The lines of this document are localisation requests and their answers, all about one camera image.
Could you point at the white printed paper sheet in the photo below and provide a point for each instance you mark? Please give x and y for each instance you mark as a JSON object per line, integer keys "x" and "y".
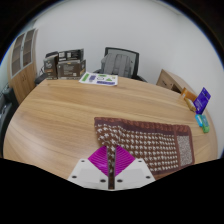
{"x": 98, "y": 79}

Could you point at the black mesh office chair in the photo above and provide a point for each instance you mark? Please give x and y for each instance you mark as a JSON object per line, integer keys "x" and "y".
{"x": 133, "y": 56}

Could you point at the flat dark printed cardboard box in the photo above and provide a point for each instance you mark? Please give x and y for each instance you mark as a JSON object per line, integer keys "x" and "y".
{"x": 71, "y": 55}

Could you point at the small tan box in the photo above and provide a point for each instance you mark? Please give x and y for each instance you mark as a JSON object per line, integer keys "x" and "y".
{"x": 191, "y": 106}

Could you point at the tall dark printed cardboard box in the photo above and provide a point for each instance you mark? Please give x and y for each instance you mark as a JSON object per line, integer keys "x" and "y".
{"x": 50, "y": 68}

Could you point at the green box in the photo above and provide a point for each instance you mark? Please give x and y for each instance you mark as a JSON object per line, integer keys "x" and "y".
{"x": 205, "y": 124}

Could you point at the wooden side desk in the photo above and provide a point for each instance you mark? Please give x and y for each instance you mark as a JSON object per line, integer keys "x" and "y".
{"x": 173, "y": 81}

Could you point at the grey backpack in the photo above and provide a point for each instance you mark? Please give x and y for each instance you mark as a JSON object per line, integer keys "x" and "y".
{"x": 117, "y": 65}

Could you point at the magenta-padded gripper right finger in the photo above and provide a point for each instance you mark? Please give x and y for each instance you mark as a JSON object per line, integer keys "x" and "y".
{"x": 125, "y": 163}

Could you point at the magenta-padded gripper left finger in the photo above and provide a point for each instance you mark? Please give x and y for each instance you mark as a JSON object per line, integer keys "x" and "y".
{"x": 96, "y": 163}

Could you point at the wooden cabinet with glass doors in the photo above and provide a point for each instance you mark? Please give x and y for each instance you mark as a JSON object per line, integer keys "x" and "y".
{"x": 23, "y": 76}

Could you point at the small blue box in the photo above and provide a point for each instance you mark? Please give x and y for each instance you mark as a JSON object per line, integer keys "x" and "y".
{"x": 199, "y": 120}

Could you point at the orange box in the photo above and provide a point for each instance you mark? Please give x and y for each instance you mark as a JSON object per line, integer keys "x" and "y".
{"x": 188, "y": 94}

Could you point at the black sofa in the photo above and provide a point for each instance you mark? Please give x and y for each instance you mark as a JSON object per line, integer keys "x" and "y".
{"x": 6, "y": 113}

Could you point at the brown patterned towel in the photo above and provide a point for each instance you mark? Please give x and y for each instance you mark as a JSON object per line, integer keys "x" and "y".
{"x": 150, "y": 140}

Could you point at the purple standing card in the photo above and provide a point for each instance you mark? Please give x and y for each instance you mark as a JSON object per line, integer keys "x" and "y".
{"x": 202, "y": 100}

